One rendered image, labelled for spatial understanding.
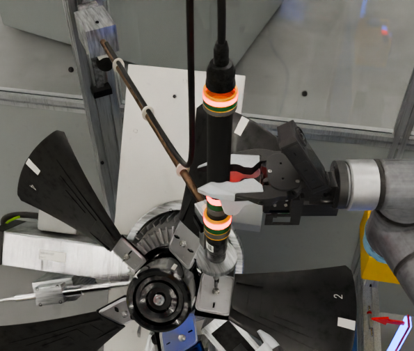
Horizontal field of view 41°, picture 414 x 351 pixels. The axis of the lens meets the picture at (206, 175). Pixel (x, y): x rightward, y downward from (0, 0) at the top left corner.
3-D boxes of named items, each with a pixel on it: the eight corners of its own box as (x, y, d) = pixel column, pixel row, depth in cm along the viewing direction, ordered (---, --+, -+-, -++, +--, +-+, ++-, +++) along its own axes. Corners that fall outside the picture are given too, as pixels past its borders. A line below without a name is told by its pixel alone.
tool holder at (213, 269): (184, 243, 97) (182, 207, 90) (220, 229, 99) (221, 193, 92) (206, 283, 92) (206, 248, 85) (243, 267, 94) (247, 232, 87)
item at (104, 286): (143, 285, 114) (-14, 306, 119) (141, 274, 114) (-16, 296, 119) (140, 288, 112) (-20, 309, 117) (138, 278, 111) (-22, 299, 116)
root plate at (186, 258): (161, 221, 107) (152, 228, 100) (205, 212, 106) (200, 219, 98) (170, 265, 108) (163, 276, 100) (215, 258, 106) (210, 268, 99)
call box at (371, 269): (357, 229, 141) (367, 202, 133) (398, 234, 140) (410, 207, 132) (359, 283, 130) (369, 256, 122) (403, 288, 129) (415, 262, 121)
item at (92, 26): (77, 38, 132) (71, 5, 126) (105, 31, 134) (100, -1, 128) (90, 61, 126) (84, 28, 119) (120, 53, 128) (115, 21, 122)
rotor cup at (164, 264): (129, 251, 110) (109, 269, 98) (199, 237, 108) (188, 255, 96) (144, 320, 112) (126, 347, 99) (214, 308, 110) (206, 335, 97)
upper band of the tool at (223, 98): (197, 102, 71) (197, 83, 69) (227, 92, 72) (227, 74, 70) (211, 122, 68) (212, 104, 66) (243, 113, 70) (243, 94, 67)
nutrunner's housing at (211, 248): (201, 263, 97) (198, 37, 64) (221, 255, 98) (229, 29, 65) (211, 280, 95) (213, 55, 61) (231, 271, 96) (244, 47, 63)
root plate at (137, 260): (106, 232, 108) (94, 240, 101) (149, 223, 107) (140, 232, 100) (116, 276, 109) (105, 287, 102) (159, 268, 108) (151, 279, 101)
